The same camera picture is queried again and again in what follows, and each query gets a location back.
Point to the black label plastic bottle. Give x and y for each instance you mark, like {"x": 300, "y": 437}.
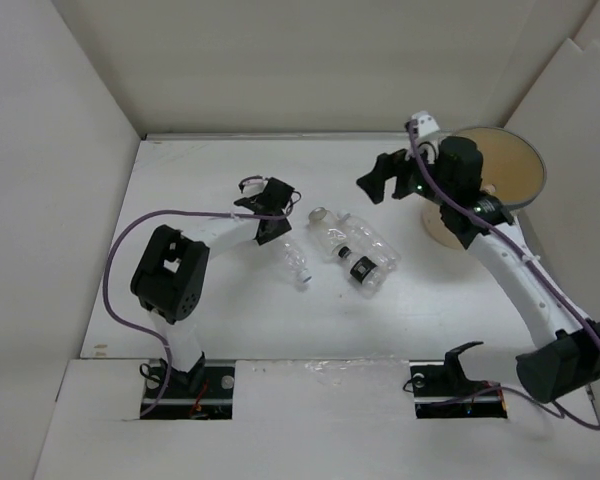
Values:
{"x": 364, "y": 273}

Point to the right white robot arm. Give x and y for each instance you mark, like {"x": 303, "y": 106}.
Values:
{"x": 567, "y": 344}

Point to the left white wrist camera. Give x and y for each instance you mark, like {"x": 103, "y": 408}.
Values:
{"x": 250, "y": 181}

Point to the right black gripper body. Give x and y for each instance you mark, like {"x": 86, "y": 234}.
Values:
{"x": 417, "y": 183}

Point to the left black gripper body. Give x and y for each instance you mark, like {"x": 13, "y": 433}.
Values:
{"x": 279, "y": 229}

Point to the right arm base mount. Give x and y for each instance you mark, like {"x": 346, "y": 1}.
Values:
{"x": 441, "y": 389}

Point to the blue cap clear bottle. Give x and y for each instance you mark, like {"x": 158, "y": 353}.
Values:
{"x": 296, "y": 263}

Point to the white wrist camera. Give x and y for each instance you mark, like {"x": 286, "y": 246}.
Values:
{"x": 425, "y": 126}
{"x": 250, "y": 181}

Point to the beige bin with grey rim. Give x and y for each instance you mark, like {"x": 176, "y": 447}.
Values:
{"x": 513, "y": 171}

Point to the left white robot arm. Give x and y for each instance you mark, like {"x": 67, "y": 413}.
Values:
{"x": 169, "y": 278}

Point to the clear ribbed plastic bottle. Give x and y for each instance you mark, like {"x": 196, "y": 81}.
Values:
{"x": 364, "y": 236}

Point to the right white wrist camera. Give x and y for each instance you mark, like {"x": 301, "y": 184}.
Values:
{"x": 425, "y": 126}

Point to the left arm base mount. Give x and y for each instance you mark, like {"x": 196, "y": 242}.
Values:
{"x": 211, "y": 399}

